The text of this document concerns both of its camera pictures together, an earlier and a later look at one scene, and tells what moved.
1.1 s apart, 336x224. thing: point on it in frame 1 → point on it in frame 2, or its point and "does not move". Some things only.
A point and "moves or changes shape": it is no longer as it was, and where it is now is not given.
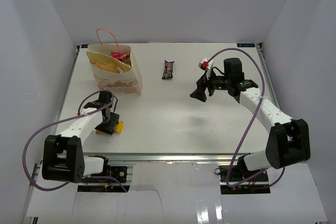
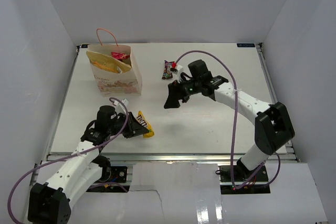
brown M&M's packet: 168,69 does not move
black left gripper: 114,117 → 134,128
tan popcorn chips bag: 107,62 does not move
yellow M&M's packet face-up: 118,128 moves or changes shape
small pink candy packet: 121,55 does not move
